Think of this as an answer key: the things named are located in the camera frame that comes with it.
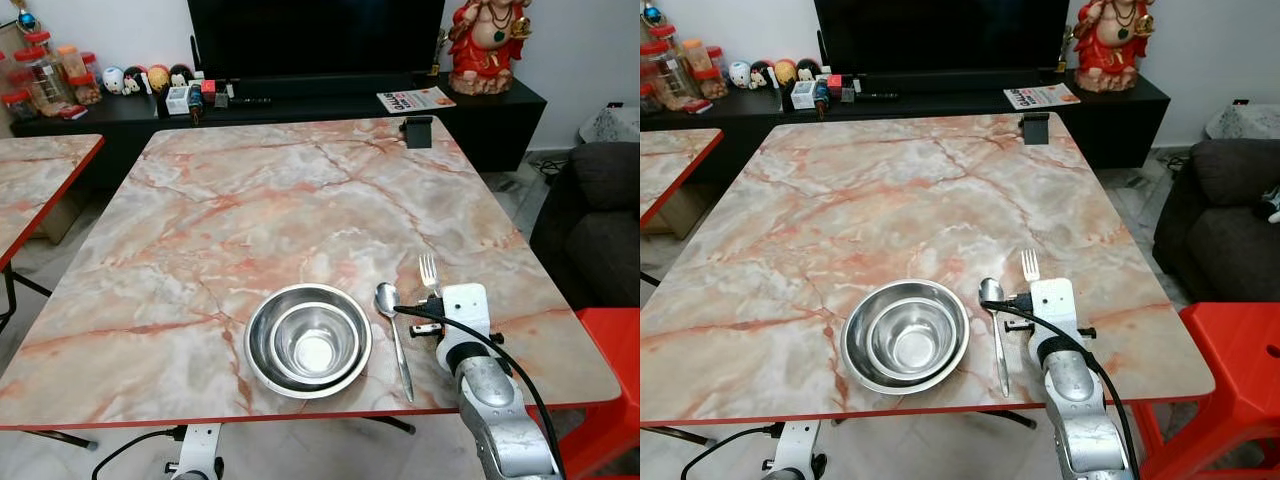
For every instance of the silver metal fork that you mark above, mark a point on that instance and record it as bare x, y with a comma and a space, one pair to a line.
430, 270
1030, 265

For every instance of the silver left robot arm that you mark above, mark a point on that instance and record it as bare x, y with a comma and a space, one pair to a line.
795, 475
195, 474

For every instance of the silver metal spoon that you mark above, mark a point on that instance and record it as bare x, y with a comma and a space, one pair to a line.
991, 292
386, 298

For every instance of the small steel bowl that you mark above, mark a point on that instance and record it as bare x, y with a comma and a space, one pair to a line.
315, 345
912, 340

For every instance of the large steel bowl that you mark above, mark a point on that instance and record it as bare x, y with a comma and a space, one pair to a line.
258, 350
854, 345

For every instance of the small black box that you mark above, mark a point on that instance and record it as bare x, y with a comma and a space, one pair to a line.
419, 133
1036, 129

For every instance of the dark fabric sofa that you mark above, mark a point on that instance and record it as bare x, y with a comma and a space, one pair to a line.
595, 230
1215, 225

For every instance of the red plastic stool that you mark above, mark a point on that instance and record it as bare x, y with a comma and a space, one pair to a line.
610, 380
1230, 370

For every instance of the orange white printed flyer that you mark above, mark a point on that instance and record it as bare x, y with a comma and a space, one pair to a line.
415, 100
1040, 96

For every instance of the black remote control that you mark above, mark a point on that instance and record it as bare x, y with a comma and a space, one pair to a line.
252, 100
878, 96

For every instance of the gold slim figurine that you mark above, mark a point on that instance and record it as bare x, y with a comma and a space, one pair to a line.
1065, 48
439, 52

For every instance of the white patterned cloth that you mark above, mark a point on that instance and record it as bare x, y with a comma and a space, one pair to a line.
1245, 122
612, 124

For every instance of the brown cardboard box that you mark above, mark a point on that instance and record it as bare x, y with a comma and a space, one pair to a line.
676, 208
62, 212

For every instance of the red laughing buddha statue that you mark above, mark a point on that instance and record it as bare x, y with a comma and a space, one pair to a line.
488, 50
1112, 48

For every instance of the black flat television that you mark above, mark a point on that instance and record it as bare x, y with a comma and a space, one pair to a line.
315, 40
940, 38

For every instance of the small white box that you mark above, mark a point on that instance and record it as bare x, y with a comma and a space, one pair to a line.
177, 100
803, 95

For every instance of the yellow round plush toy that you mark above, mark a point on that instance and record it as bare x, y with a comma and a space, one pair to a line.
158, 79
785, 74

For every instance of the large clear jar red lid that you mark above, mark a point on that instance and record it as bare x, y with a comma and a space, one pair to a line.
38, 82
668, 76

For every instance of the white round plush toy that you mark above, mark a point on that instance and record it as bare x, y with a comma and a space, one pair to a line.
739, 77
113, 82

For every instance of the tall clear jar red lid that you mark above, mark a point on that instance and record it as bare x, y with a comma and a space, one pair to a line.
6, 72
36, 41
661, 34

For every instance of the clear jar orange lid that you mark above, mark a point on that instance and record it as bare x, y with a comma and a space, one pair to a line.
70, 63
696, 58

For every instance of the blue gold trophy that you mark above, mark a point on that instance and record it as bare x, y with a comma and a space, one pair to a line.
25, 16
650, 14

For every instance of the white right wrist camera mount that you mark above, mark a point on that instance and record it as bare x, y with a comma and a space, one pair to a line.
466, 310
1055, 305

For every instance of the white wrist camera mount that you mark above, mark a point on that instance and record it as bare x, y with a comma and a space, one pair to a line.
201, 446
1055, 305
799, 444
466, 310

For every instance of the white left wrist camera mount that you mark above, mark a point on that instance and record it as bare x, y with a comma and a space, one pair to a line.
799, 444
201, 446

